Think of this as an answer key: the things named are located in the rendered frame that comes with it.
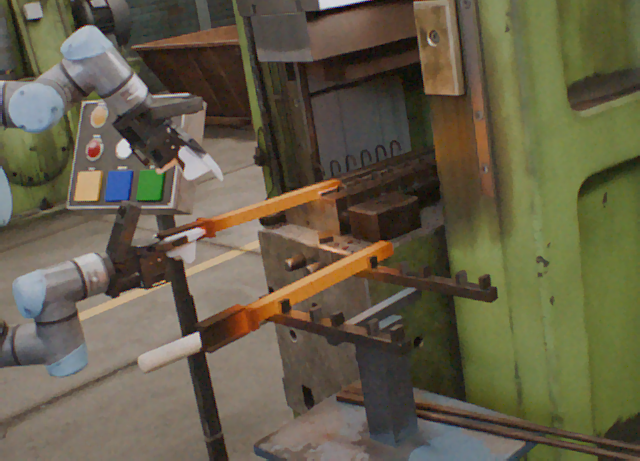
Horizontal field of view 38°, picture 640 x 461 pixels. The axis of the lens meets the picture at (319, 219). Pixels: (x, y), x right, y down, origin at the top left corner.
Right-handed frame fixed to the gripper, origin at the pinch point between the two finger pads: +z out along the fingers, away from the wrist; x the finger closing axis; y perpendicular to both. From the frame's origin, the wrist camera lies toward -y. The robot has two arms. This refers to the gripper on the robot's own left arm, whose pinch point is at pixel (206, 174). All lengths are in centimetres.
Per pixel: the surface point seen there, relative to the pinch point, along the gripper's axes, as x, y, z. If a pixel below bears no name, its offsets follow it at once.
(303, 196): 1.5, -12.5, 18.3
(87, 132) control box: -68, -5, -1
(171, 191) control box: -38.0, -3.2, 13.7
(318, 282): 32.8, 7.6, 13.4
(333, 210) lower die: 6.5, -13.8, 22.8
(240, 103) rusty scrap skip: -588, -261, 241
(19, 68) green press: -492, -105, 64
